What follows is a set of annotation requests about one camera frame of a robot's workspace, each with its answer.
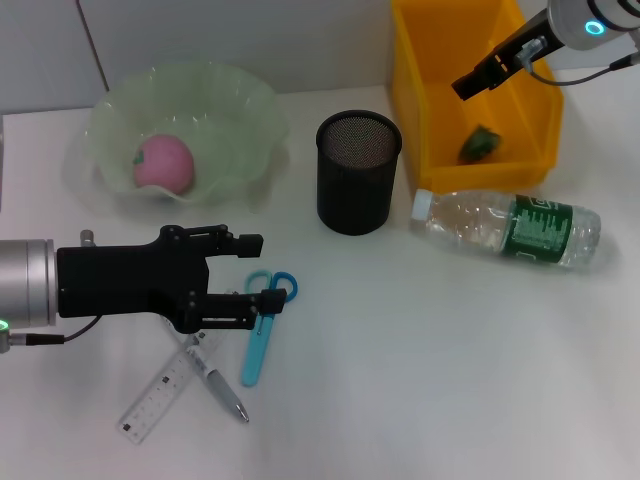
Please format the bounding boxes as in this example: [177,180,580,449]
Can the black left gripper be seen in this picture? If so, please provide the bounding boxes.
[55,223,287,335]

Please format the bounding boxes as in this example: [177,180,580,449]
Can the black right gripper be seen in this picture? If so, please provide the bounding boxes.
[451,7,566,101]

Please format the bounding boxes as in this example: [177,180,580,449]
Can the green plastic wrapper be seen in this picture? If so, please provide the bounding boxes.
[458,124,503,164]

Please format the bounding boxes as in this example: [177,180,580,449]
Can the blue scissors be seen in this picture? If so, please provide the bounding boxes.
[241,269,300,387]

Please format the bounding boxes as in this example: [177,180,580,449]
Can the clear green-label water bottle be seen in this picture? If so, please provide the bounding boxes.
[409,188,602,274]

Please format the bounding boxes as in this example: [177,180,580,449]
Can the pink toy peach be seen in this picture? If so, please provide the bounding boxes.
[132,133,195,195]

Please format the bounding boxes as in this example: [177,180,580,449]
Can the black mesh pen cup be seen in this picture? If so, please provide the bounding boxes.
[314,110,404,236]

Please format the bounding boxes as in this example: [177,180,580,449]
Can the grey clear ballpoint pen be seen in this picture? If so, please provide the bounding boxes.
[164,319,250,425]

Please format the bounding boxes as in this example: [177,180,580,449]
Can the clear plastic ruler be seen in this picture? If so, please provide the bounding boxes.
[116,287,241,446]

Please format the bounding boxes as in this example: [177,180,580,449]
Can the translucent green fruit bowl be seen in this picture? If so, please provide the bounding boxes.
[64,59,291,211]

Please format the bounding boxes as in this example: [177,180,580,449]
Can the yellow plastic bin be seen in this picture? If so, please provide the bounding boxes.
[390,0,566,194]

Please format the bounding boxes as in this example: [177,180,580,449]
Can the silver right gripper connector post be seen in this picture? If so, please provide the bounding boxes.
[513,35,547,64]

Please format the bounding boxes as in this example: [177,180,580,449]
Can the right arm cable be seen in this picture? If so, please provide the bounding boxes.
[529,52,640,86]

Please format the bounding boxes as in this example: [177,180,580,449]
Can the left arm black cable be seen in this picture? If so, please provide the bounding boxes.
[7,314,104,347]

